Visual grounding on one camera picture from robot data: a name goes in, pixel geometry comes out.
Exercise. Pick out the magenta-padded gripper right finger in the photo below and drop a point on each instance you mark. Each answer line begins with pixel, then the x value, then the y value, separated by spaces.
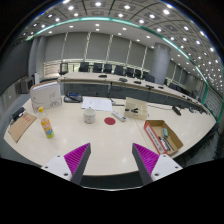
pixel 148 160

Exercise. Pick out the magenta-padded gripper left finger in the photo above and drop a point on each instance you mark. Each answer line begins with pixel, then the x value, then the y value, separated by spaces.
pixel 75 160

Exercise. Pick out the yellow-capped clear drink bottle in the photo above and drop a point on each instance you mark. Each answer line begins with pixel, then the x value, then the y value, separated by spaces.
pixel 46 126

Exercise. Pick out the open red-edged cardboard box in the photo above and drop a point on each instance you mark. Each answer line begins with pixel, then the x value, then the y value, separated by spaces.
pixel 173 141

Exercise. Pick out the white dotted mug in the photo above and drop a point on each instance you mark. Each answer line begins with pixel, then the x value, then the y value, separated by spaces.
pixel 89 116

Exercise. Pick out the flat round red coaster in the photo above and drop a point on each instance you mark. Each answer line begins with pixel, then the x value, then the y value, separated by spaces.
pixel 110 121

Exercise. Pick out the white remote control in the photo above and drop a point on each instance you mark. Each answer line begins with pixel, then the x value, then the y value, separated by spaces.
pixel 118 116

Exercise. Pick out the small tan cardboard box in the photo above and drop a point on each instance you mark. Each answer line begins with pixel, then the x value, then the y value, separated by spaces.
pixel 135 108

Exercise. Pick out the white printed paper sheets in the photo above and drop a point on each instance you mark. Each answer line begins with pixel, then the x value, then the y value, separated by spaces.
pixel 97 104

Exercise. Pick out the black desk phone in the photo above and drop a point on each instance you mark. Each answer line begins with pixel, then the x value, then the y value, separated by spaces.
pixel 73 97

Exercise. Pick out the brown paper envelope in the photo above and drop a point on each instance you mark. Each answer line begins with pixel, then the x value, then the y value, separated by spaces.
pixel 20 126

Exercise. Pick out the large white cardboard box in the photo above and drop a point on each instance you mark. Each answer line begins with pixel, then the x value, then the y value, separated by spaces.
pixel 46 95

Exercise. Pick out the long curved conference desk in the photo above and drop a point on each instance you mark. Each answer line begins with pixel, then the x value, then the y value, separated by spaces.
pixel 133 90

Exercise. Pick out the grey box monitor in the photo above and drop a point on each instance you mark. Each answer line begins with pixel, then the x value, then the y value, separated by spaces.
pixel 25 85

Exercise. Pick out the row of black office chairs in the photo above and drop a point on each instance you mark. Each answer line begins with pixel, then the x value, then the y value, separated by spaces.
pixel 108 68

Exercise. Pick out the ceiling lights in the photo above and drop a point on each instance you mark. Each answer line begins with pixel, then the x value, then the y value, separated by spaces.
pixel 150 16

